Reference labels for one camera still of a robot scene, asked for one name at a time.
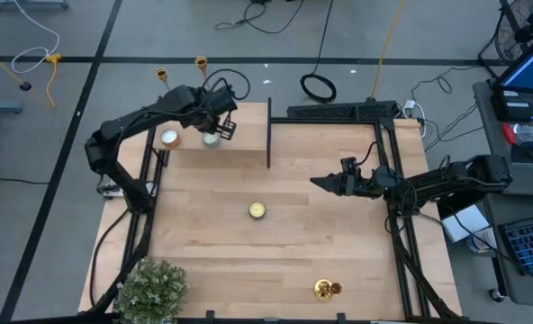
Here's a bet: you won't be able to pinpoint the wooden shelf with black legs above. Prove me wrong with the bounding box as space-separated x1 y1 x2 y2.
142 95 273 170

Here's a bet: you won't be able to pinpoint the thick yellow hanging cable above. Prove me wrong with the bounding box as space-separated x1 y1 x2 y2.
370 0 406 101

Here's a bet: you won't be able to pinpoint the grey wheeled cart base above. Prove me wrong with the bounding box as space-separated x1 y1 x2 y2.
0 0 70 13

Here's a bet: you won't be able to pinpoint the white flat box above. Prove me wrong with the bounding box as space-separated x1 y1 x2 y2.
440 204 491 244

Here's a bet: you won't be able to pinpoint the white power adapter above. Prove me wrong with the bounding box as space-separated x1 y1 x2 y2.
402 98 428 139

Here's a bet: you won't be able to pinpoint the tall gold candlestick holder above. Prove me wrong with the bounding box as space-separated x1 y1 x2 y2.
194 55 210 77

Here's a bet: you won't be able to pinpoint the medium gold candlestick holder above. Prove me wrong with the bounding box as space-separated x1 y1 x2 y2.
155 67 171 91

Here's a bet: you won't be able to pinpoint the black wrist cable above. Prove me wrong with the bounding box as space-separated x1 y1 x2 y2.
355 140 380 168
202 67 252 103

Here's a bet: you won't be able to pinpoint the thin black floor cables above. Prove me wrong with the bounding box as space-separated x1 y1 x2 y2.
410 66 486 154

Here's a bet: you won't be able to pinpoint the white floor cable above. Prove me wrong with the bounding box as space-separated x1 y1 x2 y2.
10 0 61 76

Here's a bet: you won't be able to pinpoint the black desktop device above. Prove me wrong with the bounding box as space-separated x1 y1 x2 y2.
490 87 533 123

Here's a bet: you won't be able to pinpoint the red handheld object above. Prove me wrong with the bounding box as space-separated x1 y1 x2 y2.
502 122 519 146

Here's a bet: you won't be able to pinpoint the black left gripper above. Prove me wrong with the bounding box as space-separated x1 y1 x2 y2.
171 85 239 141

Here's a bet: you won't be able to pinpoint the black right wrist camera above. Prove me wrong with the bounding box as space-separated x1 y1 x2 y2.
340 156 360 177

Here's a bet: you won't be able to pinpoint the black loose floor cable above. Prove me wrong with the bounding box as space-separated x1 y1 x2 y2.
214 0 306 36

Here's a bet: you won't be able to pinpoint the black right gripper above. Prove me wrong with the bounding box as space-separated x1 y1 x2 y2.
310 166 392 199

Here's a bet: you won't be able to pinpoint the short gold candlestick holder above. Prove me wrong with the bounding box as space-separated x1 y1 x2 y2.
313 278 343 302

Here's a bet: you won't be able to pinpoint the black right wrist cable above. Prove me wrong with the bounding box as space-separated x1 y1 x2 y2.
355 140 380 168

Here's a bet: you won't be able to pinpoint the black coiled floor cable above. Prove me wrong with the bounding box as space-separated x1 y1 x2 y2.
299 0 339 104

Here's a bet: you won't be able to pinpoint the small black box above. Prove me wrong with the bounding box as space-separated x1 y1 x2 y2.
510 140 533 166

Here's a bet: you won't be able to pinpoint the yellow pole with black foot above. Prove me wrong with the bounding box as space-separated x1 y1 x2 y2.
0 43 32 92

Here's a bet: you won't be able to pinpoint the black floor fan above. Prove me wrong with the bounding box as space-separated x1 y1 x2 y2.
477 0 533 80

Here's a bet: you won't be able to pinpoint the white and blue cup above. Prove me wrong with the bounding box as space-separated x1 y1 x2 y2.
466 227 497 254

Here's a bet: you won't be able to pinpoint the white speckled candle tin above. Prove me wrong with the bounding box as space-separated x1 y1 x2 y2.
202 130 221 149

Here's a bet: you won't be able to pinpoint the yellow cable with plug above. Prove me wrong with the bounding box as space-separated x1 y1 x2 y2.
44 52 64 108

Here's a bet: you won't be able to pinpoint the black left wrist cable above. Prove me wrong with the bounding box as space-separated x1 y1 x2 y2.
202 67 252 103

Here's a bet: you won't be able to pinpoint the potted plant with white flowers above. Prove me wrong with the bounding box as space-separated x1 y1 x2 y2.
113 256 190 324

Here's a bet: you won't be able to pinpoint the thin black power cable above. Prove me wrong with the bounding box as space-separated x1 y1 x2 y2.
0 174 51 185

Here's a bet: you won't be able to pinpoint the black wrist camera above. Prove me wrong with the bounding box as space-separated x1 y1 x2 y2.
340 156 360 177
210 85 239 114

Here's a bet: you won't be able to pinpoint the black perforated bracket bar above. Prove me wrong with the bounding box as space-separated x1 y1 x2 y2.
286 99 398 122

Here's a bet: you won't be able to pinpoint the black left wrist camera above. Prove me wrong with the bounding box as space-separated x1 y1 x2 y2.
210 85 239 114

